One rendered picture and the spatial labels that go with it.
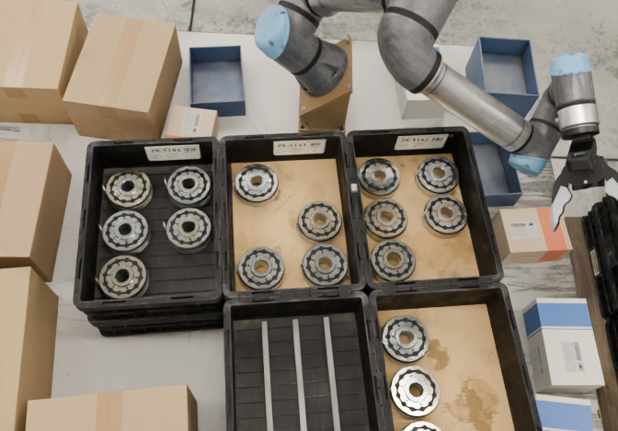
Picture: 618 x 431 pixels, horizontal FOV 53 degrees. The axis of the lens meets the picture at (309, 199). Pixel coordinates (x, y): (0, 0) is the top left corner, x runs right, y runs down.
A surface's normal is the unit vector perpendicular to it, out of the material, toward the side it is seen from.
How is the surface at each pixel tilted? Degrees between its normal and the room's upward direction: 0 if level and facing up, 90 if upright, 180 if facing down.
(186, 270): 0
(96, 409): 0
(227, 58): 90
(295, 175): 0
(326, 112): 90
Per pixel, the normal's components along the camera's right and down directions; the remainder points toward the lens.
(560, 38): 0.06, -0.47
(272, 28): -0.72, -0.25
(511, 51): -0.04, 0.88
